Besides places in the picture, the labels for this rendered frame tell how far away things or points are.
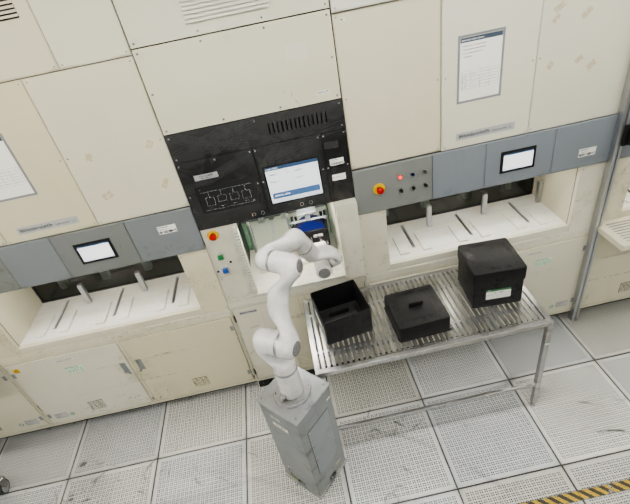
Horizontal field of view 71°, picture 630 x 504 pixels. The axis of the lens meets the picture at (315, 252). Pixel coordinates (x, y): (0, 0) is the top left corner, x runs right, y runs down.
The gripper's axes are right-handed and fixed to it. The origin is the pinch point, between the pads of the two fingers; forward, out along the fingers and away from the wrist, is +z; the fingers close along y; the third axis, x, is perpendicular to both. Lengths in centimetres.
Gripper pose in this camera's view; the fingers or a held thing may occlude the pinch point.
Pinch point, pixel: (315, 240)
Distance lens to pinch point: 256.3
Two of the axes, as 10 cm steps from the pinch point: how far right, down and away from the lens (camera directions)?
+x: -1.6, -8.0, -5.8
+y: 9.8, -2.2, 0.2
